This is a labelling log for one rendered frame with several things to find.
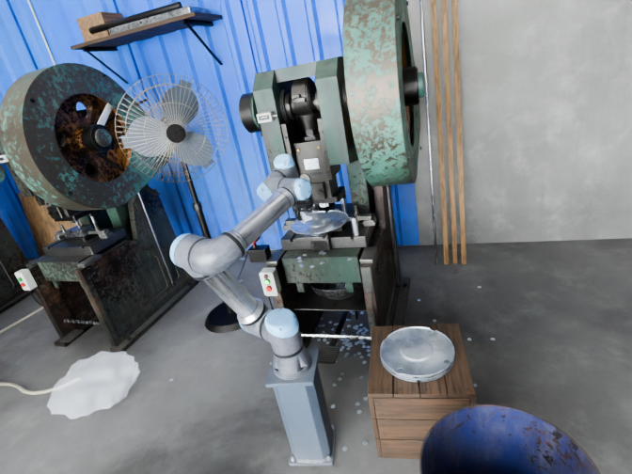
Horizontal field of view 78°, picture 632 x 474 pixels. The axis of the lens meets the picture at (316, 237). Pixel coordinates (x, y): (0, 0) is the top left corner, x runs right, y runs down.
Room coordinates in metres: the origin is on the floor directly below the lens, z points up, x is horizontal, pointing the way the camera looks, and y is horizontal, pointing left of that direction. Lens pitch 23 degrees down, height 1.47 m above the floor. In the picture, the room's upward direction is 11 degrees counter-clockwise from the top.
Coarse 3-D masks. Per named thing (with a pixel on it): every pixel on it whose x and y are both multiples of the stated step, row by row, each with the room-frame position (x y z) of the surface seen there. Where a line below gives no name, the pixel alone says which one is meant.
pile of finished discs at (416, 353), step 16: (400, 336) 1.33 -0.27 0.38; (416, 336) 1.31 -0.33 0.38; (432, 336) 1.30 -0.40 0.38; (384, 352) 1.26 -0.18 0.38; (400, 352) 1.24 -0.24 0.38; (416, 352) 1.21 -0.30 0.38; (432, 352) 1.20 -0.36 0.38; (448, 352) 1.19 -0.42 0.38; (400, 368) 1.15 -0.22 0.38; (416, 368) 1.14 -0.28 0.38; (432, 368) 1.12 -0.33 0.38; (448, 368) 1.12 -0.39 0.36
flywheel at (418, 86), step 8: (408, 72) 1.70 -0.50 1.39; (416, 72) 1.69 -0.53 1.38; (408, 80) 1.68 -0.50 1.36; (416, 80) 1.67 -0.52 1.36; (408, 88) 1.67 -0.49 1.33; (416, 88) 1.66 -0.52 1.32; (424, 88) 1.73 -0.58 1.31; (408, 96) 1.68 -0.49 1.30; (416, 96) 1.67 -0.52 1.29; (408, 104) 1.71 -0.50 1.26; (416, 104) 1.72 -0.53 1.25; (408, 112) 2.00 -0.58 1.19; (408, 120) 1.98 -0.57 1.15; (408, 128) 1.96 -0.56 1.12
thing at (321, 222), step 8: (312, 216) 1.89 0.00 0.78; (320, 216) 1.87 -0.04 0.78; (328, 216) 1.85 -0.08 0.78; (336, 216) 1.83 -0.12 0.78; (344, 216) 1.80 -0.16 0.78; (296, 224) 1.83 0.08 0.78; (304, 224) 1.81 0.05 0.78; (312, 224) 1.77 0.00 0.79; (320, 224) 1.75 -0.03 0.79; (328, 224) 1.75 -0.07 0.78; (336, 224) 1.73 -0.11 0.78; (296, 232) 1.71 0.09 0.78; (304, 232) 1.70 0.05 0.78; (320, 232) 1.65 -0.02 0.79
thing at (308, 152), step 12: (300, 144) 1.85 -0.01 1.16; (312, 144) 1.83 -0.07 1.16; (300, 156) 1.85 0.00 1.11; (312, 156) 1.83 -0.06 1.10; (300, 168) 1.86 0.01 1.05; (312, 168) 1.84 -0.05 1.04; (324, 168) 1.81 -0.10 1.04; (312, 180) 1.84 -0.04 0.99; (324, 180) 1.82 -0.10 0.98; (336, 180) 1.91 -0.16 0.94; (312, 192) 1.81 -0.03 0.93; (324, 192) 1.80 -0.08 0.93; (336, 192) 1.88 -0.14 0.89
